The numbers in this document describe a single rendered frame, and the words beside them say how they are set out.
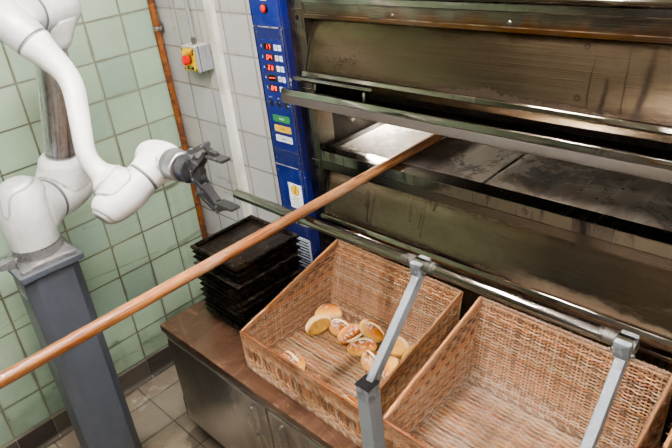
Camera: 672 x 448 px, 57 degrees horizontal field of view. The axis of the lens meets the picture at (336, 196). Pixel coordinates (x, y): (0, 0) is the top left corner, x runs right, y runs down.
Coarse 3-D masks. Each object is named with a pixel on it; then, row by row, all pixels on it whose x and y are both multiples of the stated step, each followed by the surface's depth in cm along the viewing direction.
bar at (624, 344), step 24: (240, 192) 192; (360, 240) 159; (408, 264) 149; (432, 264) 145; (408, 288) 148; (480, 288) 136; (408, 312) 148; (528, 312) 129; (552, 312) 125; (600, 336) 119; (624, 336) 116; (384, 360) 145; (624, 360) 116; (360, 384) 144; (360, 408) 147; (600, 408) 115; (600, 432) 115
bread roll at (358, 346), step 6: (354, 342) 205; (360, 342) 204; (366, 342) 204; (372, 342) 205; (348, 348) 206; (354, 348) 204; (360, 348) 204; (366, 348) 204; (372, 348) 204; (354, 354) 204; (360, 354) 204
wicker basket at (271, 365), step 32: (320, 256) 220; (352, 256) 220; (288, 288) 212; (320, 288) 224; (352, 288) 222; (448, 288) 191; (256, 320) 205; (288, 320) 216; (352, 320) 223; (384, 320) 213; (416, 320) 202; (448, 320) 186; (256, 352) 199; (320, 352) 210; (416, 352) 178; (288, 384) 192; (320, 384) 176; (352, 384) 195; (384, 384) 170; (320, 416) 184; (352, 416) 170
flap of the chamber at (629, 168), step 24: (288, 96) 193; (336, 96) 196; (360, 96) 198; (384, 120) 168; (408, 120) 162; (480, 120) 165; (504, 144) 144; (528, 144) 140; (600, 144) 141; (624, 144) 142; (600, 168) 130; (624, 168) 126; (648, 168) 123
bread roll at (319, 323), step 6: (312, 318) 217; (318, 318) 216; (324, 318) 217; (330, 318) 219; (306, 324) 217; (312, 324) 216; (318, 324) 216; (324, 324) 217; (306, 330) 216; (312, 330) 216; (318, 330) 217; (324, 330) 218
